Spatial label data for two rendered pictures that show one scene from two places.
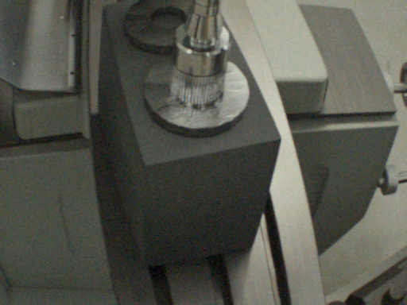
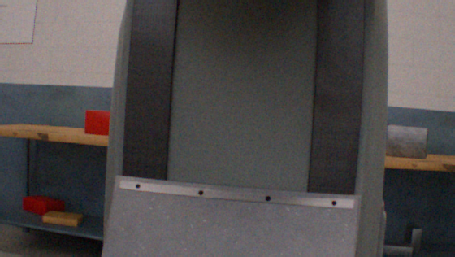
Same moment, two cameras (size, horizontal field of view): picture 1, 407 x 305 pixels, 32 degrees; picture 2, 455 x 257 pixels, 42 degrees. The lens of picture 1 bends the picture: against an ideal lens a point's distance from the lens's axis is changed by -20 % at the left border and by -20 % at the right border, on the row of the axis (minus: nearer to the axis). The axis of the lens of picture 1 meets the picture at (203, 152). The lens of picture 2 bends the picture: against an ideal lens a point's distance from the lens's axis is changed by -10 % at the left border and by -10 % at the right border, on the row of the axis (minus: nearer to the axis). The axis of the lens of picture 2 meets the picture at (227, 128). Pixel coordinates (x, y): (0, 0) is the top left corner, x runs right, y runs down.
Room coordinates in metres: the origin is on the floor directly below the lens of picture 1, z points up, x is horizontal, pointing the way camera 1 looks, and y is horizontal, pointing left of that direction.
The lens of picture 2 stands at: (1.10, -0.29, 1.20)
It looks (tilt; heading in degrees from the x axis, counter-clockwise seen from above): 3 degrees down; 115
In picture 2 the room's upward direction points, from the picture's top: 4 degrees clockwise
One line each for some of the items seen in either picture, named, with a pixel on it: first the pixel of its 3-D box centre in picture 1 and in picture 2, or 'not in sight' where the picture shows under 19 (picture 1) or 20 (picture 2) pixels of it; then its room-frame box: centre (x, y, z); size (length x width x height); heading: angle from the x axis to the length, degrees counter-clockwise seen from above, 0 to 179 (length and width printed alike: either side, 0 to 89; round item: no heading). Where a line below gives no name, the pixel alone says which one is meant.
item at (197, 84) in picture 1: (199, 64); not in sight; (0.47, 0.01, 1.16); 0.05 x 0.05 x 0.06
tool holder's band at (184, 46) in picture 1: (202, 39); not in sight; (0.47, 0.01, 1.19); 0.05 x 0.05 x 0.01
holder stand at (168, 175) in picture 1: (174, 115); not in sight; (0.52, 0.03, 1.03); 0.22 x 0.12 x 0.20; 23
